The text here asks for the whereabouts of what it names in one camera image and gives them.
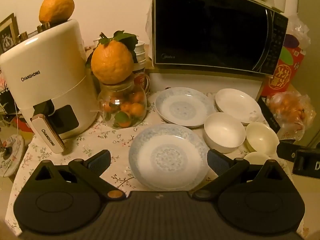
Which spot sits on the large white bowl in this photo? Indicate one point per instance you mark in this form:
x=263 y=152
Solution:
x=223 y=130

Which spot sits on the small cream bowl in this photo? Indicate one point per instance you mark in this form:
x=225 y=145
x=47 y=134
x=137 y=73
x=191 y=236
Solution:
x=256 y=158
x=262 y=136

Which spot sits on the orange pomelo with leaves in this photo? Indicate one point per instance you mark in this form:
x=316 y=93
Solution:
x=112 y=62

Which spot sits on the white plate with swirl print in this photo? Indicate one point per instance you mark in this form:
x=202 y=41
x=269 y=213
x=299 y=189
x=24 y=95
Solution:
x=237 y=105

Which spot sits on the stack of paper cups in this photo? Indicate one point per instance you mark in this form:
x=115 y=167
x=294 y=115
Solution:
x=140 y=55

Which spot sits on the clear plastic bag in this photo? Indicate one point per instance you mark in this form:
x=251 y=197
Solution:
x=300 y=32

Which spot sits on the red mug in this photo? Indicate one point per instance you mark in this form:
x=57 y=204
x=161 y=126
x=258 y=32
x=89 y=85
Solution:
x=141 y=81

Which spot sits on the picture frame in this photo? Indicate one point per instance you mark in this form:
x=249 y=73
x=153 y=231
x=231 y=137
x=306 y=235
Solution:
x=8 y=33

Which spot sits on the floral tablecloth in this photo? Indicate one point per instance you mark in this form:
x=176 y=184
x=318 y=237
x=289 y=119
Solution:
x=112 y=136

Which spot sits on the orange pomelo with stem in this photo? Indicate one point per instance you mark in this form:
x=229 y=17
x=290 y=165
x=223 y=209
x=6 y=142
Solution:
x=56 y=6

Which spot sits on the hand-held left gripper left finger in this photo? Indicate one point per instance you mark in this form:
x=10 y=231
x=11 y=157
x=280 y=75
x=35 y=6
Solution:
x=100 y=159

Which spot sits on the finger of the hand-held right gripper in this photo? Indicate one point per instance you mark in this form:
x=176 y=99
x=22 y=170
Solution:
x=286 y=150

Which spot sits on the plastic bag of oranges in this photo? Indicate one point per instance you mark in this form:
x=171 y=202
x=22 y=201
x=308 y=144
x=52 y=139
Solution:
x=287 y=110

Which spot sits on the red gift box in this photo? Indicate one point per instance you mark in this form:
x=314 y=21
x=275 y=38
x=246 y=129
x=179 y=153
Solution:
x=282 y=72

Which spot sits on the white air fryer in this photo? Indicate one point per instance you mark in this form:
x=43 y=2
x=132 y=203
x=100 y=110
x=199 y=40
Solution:
x=47 y=80

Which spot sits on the glass jar of kumquats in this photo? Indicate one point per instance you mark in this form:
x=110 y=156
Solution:
x=123 y=105

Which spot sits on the black microwave oven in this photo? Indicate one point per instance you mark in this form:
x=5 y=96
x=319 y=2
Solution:
x=212 y=27

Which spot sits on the blue patterned plate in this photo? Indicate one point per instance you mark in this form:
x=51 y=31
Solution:
x=167 y=156
x=183 y=106

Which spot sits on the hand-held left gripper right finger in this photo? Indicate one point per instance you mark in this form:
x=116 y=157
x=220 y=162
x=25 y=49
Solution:
x=214 y=160

